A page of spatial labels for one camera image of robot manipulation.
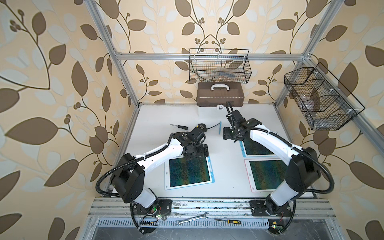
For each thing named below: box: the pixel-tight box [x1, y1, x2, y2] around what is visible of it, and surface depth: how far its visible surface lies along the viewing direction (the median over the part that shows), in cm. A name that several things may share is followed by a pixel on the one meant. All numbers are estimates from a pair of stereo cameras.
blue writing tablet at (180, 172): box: [164, 155, 215, 191], surface depth 88 cm
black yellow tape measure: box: [197, 123, 208, 132], surface depth 106 cm
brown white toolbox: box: [196, 82, 245, 117], surface depth 104 cm
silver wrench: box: [175, 212, 209, 226], surface depth 72 cm
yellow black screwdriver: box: [214, 218, 242, 225], surface depth 72 cm
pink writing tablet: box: [244, 158, 288, 193], surface depth 86 cm
